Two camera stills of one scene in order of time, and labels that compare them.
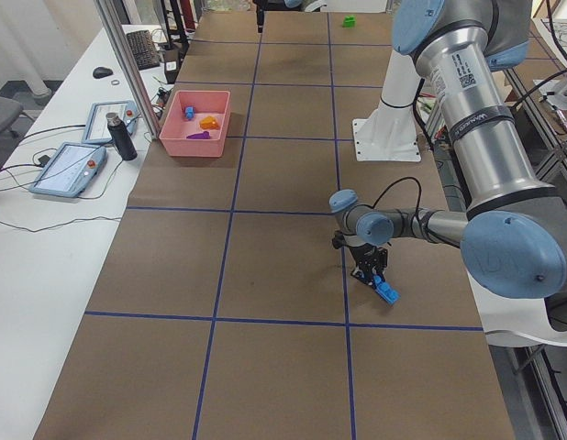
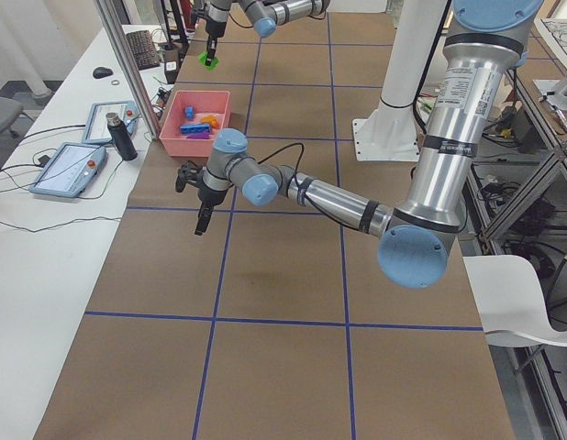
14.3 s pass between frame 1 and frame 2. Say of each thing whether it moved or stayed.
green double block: moved
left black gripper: moved
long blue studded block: moved
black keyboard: stayed
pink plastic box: stayed
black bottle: stayed
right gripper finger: moved
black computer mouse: stayed
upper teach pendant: stayed
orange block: stayed
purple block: stayed
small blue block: stayed
